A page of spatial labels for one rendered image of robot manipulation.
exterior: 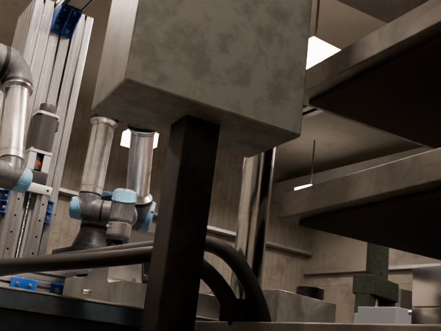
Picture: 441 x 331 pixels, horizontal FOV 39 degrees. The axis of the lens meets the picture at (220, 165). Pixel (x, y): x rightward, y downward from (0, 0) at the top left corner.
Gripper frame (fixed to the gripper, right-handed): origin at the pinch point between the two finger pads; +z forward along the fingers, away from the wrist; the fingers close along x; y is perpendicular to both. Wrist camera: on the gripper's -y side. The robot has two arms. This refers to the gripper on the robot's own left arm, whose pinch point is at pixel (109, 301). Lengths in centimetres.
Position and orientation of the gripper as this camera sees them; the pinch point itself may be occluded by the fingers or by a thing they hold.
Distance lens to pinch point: 195.8
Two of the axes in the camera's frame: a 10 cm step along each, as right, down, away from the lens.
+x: -8.3, -2.6, -5.0
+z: -1.2, 9.5, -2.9
